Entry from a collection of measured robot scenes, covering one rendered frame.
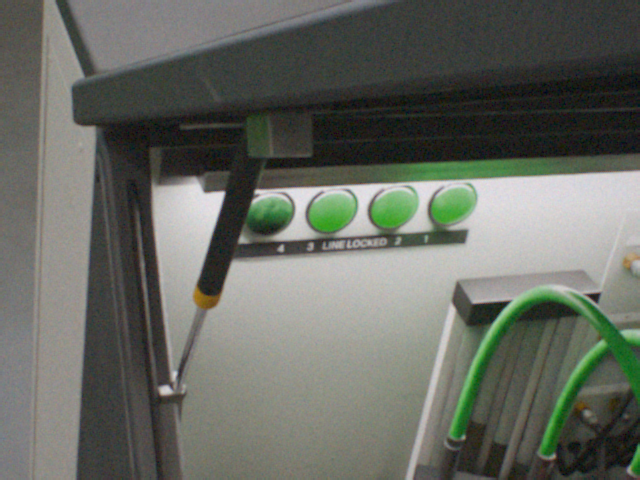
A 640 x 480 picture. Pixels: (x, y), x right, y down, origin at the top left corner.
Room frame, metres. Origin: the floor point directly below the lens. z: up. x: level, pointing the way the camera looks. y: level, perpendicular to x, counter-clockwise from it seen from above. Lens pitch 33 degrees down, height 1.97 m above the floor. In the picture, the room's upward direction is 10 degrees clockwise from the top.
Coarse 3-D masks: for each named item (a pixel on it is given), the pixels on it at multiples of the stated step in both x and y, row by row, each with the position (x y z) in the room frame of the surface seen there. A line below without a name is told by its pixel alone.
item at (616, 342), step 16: (544, 288) 0.89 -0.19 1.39; (560, 288) 0.87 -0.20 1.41; (512, 304) 0.92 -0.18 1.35; (528, 304) 0.90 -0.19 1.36; (576, 304) 0.84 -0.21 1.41; (592, 304) 0.83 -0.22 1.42; (496, 320) 0.94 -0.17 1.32; (512, 320) 0.92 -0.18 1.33; (592, 320) 0.82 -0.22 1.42; (608, 320) 0.81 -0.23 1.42; (496, 336) 0.93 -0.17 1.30; (608, 336) 0.80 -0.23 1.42; (480, 352) 0.94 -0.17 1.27; (624, 352) 0.78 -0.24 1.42; (480, 368) 0.94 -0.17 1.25; (624, 368) 0.77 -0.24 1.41; (464, 384) 0.96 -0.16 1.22; (480, 384) 0.95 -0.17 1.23; (464, 400) 0.95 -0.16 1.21; (464, 416) 0.95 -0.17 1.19; (448, 432) 0.96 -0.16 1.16
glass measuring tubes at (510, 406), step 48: (480, 288) 1.02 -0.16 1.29; (528, 288) 1.04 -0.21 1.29; (576, 288) 1.05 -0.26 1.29; (480, 336) 1.01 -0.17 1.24; (528, 336) 1.04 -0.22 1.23; (432, 384) 1.03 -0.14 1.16; (528, 384) 1.07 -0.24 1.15; (432, 432) 1.03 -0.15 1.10; (480, 432) 1.03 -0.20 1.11; (528, 432) 1.05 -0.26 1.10
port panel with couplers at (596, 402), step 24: (624, 216) 1.10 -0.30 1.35; (624, 240) 1.10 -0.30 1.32; (624, 264) 1.10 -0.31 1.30; (600, 288) 1.10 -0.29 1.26; (624, 288) 1.11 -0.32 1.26; (624, 312) 1.12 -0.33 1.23; (600, 336) 1.10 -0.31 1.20; (576, 360) 1.10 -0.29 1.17; (600, 384) 1.12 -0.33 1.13; (624, 384) 1.13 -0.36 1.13; (576, 408) 1.10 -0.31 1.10; (600, 408) 1.12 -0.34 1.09; (576, 432) 1.11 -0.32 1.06
